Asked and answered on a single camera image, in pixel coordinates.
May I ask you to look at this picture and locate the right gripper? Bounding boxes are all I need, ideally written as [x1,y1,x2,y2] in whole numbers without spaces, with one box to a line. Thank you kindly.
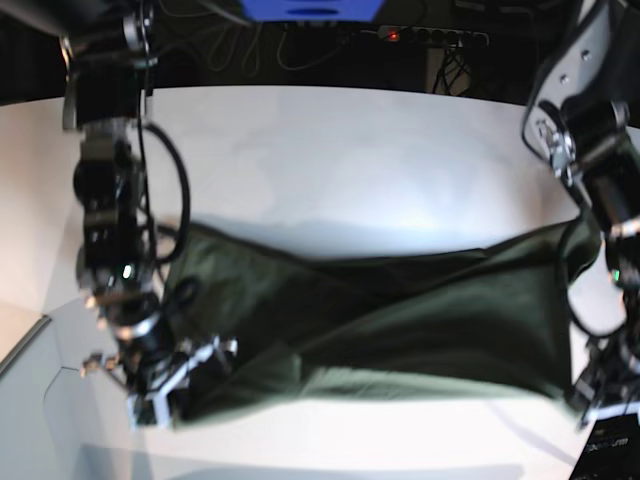
[80,336,239,396]

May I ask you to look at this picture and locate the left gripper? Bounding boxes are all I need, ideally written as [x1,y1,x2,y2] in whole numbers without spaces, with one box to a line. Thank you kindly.
[565,334,639,430]

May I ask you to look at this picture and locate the green t-shirt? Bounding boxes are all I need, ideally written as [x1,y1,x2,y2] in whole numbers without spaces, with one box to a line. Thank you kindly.
[167,218,600,427]

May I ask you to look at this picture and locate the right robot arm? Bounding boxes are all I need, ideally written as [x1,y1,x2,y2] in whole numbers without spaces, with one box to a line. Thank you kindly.
[1,1,218,401]

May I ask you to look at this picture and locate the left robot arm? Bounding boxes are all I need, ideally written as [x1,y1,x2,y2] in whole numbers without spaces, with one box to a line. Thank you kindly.
[521,1,639,428]

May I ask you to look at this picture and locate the blue box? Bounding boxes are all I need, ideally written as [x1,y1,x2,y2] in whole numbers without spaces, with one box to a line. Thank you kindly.
[241,0,384,22]

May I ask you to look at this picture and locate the black power strip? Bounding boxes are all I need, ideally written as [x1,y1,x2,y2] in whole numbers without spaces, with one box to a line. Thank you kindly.
[376,25,490,48]

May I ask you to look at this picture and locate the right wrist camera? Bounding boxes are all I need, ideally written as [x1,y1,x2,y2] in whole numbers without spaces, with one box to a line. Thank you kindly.
[126,394,172,430]

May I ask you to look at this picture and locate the white cable loops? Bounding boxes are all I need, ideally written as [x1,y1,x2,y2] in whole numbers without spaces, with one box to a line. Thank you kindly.
[207,19,351,76]

